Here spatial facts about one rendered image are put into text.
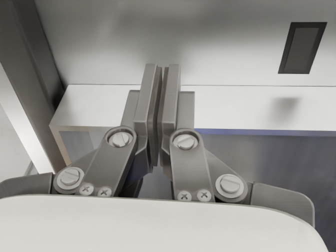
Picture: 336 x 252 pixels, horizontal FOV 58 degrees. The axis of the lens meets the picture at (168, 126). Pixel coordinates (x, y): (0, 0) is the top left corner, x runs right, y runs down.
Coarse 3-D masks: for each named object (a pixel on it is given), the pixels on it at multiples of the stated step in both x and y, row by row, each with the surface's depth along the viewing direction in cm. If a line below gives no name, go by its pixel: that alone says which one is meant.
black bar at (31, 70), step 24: (0, 0) 13; (24, 0) 14; (0, 24) 14; (24, 24) 14; (0, 48) 14; (24, 48) 14; (48, 48) 16; (24, 72) 15; (48, 72) 16; (24, 96) 16; (48, 96) 16; (48, 120) 18; (48, 144) 19
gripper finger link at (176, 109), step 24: (168, 72) 13; (168, 96) 12; (192, 96) 13; (168, 120) 11; (192, 120) 12; (168, 144) 11; (168, 168) 12; (216, 168) 11; (216, 192) 10; (240, 192) 10
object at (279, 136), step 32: (64, 96) 17; (96, 96) 17; (224, 96) 17; (256, 96) 17; (288, 96) 17; (320, 96) 16; (64, 128) 16; (96, 128) 16; (224, 128) 15; (256, 128) 15; (288, 128) 15; (320, 128) 15; (64, 160) 18; (224, 160) 22; (256, 160) 22; (288, 160) 21; (320, 160) 21; (160, 192) 25; (320, 192) 24; (320, 224) 27
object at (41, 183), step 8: (24, 176) 11; (32, 176) 11; (40, 176) 11; (48, 176) 11; (0, 184) 11; (8, 184) 11; (16, 184) 11; (24, 184) 11; (32, 184) 11; (40, 184) 11; (48, 184) 11; (0, 192) 10; (8, 192) 10; (16, 192) 10; (24, 192) 10; (32, 192) 10; (40, 192) 10; (48, 192) 10; (56, 192) 10
